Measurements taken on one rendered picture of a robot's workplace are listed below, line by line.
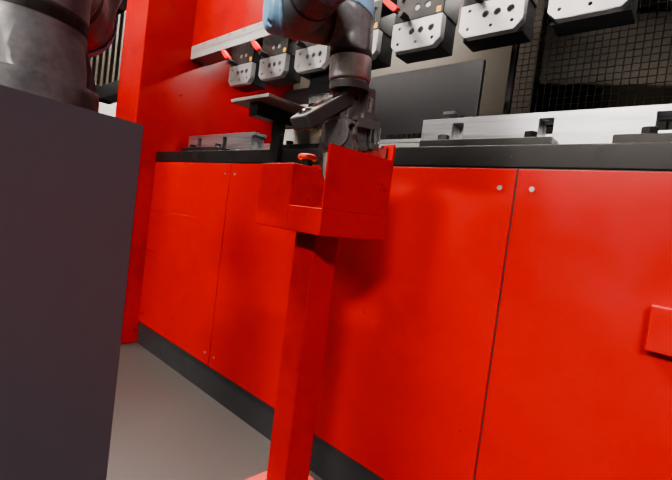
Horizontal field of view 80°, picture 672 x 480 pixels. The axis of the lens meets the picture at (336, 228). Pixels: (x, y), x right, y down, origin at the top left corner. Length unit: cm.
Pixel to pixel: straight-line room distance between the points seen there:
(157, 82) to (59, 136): 158
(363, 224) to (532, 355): 39
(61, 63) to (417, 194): 69
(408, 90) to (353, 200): 118
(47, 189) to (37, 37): 15
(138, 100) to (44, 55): 150
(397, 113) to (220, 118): 90
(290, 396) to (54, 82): 62
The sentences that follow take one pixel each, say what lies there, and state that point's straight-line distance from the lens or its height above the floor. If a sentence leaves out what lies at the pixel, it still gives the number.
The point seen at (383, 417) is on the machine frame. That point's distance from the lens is 105.
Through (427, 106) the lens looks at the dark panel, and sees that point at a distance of 176.
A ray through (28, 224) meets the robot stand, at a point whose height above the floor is 65.
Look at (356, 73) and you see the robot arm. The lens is 74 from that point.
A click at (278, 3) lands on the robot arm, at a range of 72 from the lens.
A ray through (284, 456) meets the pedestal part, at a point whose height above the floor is 23.
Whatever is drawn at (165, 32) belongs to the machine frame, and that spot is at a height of 140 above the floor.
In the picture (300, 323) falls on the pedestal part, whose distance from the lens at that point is 77.
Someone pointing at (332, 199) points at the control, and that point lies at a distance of 66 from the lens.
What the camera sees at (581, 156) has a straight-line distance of 83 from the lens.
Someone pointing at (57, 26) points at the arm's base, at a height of 85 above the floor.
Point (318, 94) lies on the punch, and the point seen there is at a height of 109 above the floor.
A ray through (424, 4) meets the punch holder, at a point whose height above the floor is 127.
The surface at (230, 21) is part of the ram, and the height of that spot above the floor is 143.
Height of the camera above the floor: 70
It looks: 2 degrees down
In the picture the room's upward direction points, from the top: 7 degrees clockwise
